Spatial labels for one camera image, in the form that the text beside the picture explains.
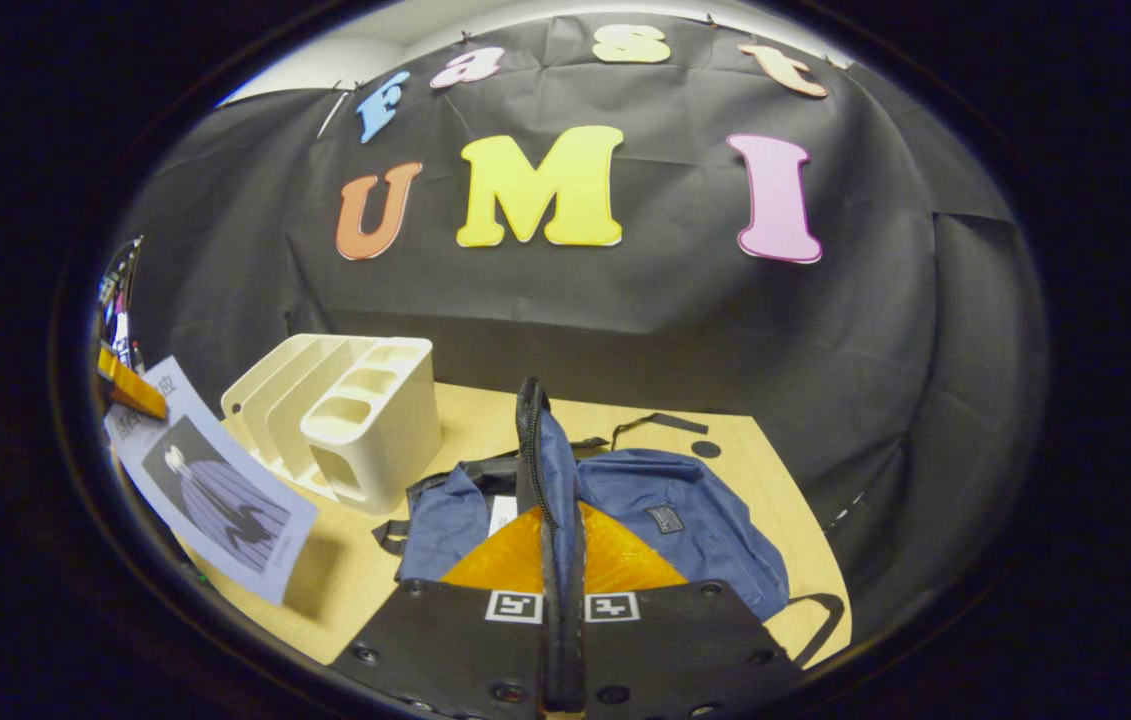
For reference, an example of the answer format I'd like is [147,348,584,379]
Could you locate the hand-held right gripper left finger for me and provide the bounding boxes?
[330,505,548,720]

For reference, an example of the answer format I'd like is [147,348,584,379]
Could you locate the black backdrop cloth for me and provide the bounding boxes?
[110,15,1046,641]

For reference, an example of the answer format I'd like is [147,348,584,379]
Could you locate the cream plastic bookshelf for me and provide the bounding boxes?
[222,336,443,516]

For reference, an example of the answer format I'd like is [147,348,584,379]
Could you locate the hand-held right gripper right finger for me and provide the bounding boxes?
[577,503,806,720]

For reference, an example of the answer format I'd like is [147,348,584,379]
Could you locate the blue schoolbag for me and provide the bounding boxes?
[373,378,846,713]

